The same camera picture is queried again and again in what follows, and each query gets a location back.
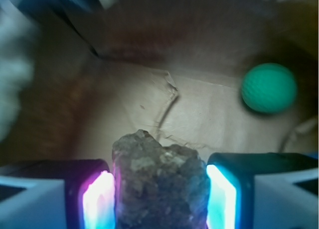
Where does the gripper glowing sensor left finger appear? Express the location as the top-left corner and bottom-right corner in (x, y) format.
(0, 159), (116, 229)

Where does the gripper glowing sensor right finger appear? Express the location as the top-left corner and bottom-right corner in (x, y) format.
(206, 153), (319, 229)

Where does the brown rock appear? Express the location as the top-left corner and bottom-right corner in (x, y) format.
(112, 129), (210, 229)

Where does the green foam ball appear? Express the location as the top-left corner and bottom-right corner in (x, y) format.
(241, 63), (298, 114)

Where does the brown paper bag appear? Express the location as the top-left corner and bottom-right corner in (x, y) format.
(0, 0), (319, 165)

